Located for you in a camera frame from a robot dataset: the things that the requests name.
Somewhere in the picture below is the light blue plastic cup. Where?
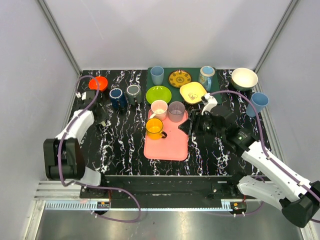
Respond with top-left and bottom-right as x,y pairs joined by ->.
246,92 -> 269,117

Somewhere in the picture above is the white floral ceramic bowl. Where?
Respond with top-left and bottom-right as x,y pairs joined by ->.
231,67 -> 259,91

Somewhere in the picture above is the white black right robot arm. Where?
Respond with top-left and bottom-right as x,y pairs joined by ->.
178,105 -> 320,228

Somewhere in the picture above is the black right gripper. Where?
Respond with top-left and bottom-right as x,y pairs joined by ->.
178,109 -> 225,139

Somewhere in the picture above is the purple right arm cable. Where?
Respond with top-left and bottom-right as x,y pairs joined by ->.
208,90 -> 320,223

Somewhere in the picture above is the orange plastic bowl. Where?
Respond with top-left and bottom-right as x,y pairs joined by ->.
88,76 -> 108,92

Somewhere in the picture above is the yellow square plate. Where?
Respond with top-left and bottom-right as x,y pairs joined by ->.
179,81 -> 207,105

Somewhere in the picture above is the dark green mat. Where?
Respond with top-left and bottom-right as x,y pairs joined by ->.
145,67 -> 222,104

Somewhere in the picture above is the purple translucent cup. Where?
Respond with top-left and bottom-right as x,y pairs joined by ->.
168,101 -> 185,123

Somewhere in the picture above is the pink plastic tray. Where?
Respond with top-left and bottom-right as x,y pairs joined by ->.
144,112 -> 188,161

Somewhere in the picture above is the lime green plate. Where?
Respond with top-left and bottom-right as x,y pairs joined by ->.
145,85 -> 172,104

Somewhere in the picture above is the yellow glass mug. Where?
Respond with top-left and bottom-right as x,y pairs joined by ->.
146,118 -> 168,140

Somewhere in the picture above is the dark blue ceramic mug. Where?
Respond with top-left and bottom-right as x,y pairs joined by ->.
109,88 -> 127,110

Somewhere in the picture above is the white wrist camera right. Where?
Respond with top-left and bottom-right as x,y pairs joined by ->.
201,93 -> 218,116

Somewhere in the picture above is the yellow black patterned saucer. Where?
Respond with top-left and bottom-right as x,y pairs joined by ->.
168,69 -> 192,88

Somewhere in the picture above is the pink ceramic mug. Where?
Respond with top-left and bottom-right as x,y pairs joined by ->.
149,100 -> 168,121

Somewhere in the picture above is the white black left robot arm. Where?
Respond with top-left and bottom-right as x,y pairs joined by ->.
43,90 -> 108,198

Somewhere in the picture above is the light blue patterned mug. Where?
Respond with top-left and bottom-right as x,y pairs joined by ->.
198,66 -> 216,92

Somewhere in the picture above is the grey ceramic mug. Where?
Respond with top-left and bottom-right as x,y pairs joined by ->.
126,84 -> 142,106

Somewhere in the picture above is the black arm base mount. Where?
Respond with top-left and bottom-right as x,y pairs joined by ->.
102,175 -> 244,199

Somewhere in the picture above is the light blue cup on mat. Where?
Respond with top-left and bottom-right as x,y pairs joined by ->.
150,66 -> 164,86

